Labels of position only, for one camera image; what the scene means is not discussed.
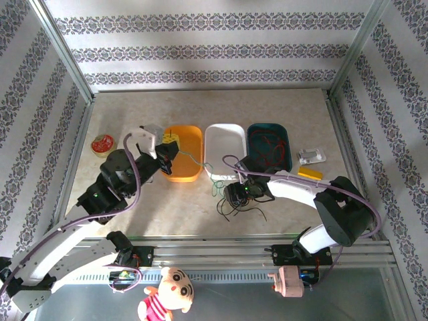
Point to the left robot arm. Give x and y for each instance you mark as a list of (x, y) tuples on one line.
[(67, 254)]

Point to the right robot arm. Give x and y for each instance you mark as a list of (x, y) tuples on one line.
[(341, 214)]

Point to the orange plastic bin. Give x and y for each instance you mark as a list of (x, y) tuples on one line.
[(187, 150)]

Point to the white plastic bin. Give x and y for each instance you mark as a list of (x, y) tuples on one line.
[(224, 143)]

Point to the yellow block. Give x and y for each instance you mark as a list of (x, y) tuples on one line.
[(310, 173)]

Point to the teal plastic bin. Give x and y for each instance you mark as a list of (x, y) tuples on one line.
[(267, 128)]

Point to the clear plastic packet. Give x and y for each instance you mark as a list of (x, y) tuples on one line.
[(311, 155)]

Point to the slotted metal strip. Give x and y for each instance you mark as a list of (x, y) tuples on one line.
[(234, 277)]

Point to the pink toy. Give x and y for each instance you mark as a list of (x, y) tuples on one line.
[(289, 281)]

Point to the small circuit board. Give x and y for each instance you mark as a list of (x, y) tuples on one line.
[(309, 275), (122, 275)]

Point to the plush doll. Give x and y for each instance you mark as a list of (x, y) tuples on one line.
[(167, 294)]

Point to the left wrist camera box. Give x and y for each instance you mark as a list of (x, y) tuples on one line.
[(147, 137)]

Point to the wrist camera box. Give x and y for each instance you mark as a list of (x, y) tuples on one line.
[(147, 137), (250, 164)]

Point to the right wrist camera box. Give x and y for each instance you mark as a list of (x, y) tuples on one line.
[(250, 164)]

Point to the aluminium side rail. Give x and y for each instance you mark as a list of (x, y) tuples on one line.
[(347, 150), (82, 133)]

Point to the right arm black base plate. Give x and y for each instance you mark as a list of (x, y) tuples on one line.
[(284, 255)]

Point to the aluminium front rail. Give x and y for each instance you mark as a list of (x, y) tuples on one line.
[(217, 250)]

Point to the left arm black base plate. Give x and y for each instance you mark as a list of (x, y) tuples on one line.
[(143, 255)]

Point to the aluminium corner post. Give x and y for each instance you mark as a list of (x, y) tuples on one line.
[(63, 53), (359, 50)]

